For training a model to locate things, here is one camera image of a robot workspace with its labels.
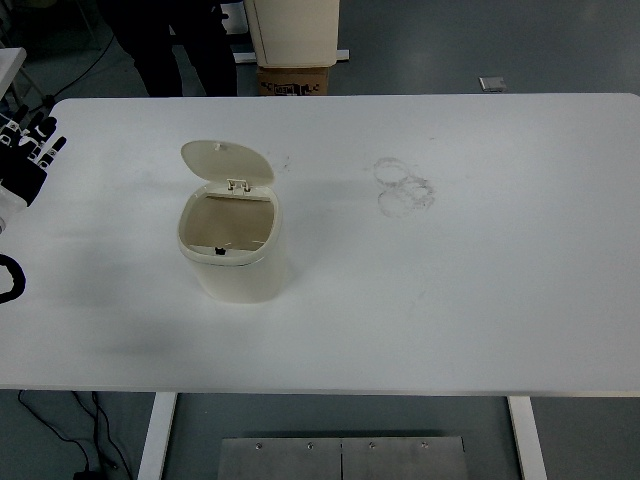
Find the white desk foot bar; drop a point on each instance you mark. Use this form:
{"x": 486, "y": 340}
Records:
{"x": 243, "y": 56}

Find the small grey floor plate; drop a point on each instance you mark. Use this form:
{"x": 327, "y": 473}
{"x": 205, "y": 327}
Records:
{"x": 492, "y": 84}

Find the large cream trash bin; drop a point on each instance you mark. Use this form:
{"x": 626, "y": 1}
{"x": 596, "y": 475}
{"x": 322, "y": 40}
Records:
{"x": 295, "y": 30}

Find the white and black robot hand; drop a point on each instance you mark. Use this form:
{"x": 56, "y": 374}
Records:
{"x": 20, "y": 172}

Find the small cream lidded trash bin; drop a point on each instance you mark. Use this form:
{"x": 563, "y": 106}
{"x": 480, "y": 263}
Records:
{"x": 235, "y": 270}

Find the grey metal plate with screws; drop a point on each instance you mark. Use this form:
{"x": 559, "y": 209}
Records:
{"x": 280, "y": 460}
{"x": 405, "y": 460}

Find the person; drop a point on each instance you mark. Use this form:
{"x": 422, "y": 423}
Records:
{"x": 165, "y": 55}

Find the white side table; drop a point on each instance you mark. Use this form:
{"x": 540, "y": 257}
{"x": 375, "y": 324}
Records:
{"x": 10, "y": 65}

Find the white table leg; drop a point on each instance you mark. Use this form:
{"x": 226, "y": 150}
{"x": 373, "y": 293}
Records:
{"x": 527, "y": 440}
{"x": 156, "y": 435}

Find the brown cardboard box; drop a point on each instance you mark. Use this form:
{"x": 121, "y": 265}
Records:
{"x": 292, "y": 80}

